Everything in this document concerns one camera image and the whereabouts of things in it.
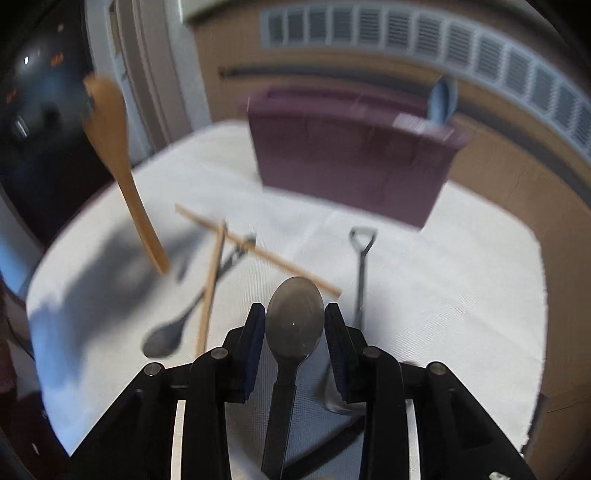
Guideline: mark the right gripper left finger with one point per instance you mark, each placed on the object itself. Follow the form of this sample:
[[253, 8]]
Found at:
[[133, 438]]

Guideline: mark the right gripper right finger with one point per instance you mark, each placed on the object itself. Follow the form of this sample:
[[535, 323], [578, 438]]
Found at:
[[457, 438]]

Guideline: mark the wooden chopstick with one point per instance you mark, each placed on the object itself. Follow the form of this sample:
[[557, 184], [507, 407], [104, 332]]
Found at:
[[260, 253], [205, 312]]

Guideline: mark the black handled metal spoon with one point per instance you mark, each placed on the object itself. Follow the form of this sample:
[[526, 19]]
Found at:
[[294, 325]]

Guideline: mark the shovel handle metal spoon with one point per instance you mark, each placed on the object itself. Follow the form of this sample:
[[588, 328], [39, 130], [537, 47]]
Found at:
[[362, 239]]

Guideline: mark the brown wooden spoon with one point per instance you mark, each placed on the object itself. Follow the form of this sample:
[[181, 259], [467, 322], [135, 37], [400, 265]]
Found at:
[[106, 130]]

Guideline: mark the cream tablecloth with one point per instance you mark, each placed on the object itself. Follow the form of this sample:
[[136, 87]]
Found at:
[[467, 290]]

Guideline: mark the purple plastic utensil caddy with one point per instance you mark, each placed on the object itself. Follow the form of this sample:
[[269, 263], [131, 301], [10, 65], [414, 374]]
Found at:
[[380, 154]]

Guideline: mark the large grey vent grille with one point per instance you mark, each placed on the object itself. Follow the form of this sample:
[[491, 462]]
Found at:
[[463, 48]]

